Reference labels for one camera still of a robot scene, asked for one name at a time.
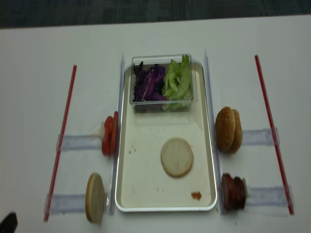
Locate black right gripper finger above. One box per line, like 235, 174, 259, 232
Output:
0, 212, 18, 233

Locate bun half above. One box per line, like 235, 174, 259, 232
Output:
85, 173, 104, 223
160, 137, 194, 178

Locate front tomato slice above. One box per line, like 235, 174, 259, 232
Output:
102, 116, 113, 156

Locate tomato slice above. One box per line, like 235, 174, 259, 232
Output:
110, 111, 119, 153
102, 116, 113, 156

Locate rear tomato slice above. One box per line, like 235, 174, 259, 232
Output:
110, 111, 119, 153

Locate green lettuce leaves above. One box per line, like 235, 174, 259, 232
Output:
162, 54, 192, 111

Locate front meat patty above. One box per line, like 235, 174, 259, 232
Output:
222, 173, 236, 211

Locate meat patty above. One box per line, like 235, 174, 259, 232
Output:
222, 173, 236, 211
234, 177, 246, 210

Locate rear meat patty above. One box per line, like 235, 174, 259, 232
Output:
234, 177, 246, 210

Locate white pusher block by patties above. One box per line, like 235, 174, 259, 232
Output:
242, 178, 248, 200

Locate white pusher block by tomatoes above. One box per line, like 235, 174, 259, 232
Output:
92, 121, 105, 140

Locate cream metal tray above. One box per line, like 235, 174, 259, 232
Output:
115, 61, 217, 212

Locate left red plastic strip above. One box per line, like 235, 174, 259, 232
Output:
44, 65, 77, 222

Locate red plastic strip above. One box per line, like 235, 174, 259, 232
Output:
44, 65, 77, 222
254, 54, 294, 216

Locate purple cabbage pieces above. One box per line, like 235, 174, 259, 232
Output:
133, 62, 167, 102

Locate clear plastic salad box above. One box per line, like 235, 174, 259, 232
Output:
129, 54, 196, 113

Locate sesame bun top front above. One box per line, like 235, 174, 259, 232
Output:
215, 106, 236, 152

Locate sesame bun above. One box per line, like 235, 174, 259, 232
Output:
215, 106, 236, 152
229, 109, 243, 153

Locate sesame bun top rear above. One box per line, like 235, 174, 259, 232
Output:
229, 109, 243, 153

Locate right red plastic strip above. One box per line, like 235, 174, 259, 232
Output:
254, 54, 294, 216

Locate clear rail by bun bottoms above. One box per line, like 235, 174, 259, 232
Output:
44, 193, 110, 215

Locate clear rail by tomatoes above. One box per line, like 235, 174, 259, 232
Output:
56, 135, 102, 151

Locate right long clear rail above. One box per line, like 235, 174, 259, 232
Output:
204, 51, 225, 215

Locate clear rail by patties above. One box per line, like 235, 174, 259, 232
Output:
245, 186, 288, 207

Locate clear rail by bun tops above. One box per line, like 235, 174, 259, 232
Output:
242, 128, 280, 146

